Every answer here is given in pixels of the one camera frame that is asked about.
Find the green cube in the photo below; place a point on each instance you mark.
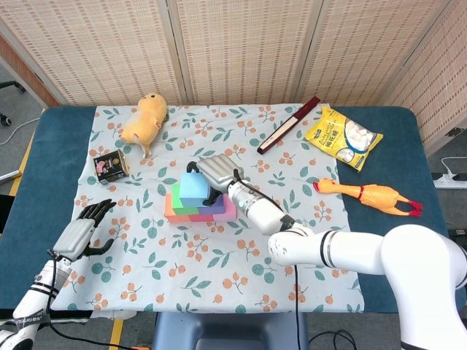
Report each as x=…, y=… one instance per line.
x=176, y=198

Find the yellow rubber chicken toy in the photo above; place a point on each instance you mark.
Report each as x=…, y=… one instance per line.
x=372, y=195

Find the yellow plush pig toy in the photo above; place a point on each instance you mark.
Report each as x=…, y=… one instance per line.
x=144, y=122

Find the floral print tablecloth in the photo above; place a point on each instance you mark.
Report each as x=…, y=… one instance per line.
x=164, y=262

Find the white power strip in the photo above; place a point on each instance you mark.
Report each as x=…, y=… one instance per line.
x=450, y=180

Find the dark teal table padding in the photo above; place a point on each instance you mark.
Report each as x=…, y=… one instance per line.
x=47, y=146

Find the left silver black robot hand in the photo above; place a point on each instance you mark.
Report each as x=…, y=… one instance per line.
x=74, y=237

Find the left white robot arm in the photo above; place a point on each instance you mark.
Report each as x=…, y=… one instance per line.
x=27, y=313

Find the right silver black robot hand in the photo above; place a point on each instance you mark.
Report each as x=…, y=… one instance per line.
x=217, y=171

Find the dark red long box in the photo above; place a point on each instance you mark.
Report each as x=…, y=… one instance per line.
x=288, y=125

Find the red cube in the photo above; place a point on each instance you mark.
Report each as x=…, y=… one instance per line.
x=200, y=218

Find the pink cube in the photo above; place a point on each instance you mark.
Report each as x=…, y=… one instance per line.
x=230, y=213

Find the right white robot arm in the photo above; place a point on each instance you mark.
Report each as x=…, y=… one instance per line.
x=365, y=255

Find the purple cube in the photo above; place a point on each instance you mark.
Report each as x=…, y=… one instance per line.
x=215, y=208

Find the black box beside table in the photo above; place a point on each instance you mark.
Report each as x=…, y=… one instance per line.
x=5, y=215

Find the yellow cotton ball bag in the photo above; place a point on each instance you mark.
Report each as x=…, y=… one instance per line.
x=339, y=138

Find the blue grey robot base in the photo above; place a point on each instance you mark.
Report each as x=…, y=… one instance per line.
x=230, y=331

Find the black office chair base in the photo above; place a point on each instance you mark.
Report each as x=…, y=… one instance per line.
x=11, y=86

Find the bamboo folding screen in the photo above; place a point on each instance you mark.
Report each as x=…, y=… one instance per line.
x=248, y=51

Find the light blue cube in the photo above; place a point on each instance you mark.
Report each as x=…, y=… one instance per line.
x=195, y=189

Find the orange cube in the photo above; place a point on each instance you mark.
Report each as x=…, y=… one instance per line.
x=169, y=212

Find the black tin can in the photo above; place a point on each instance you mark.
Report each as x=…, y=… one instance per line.
x=111, y=167

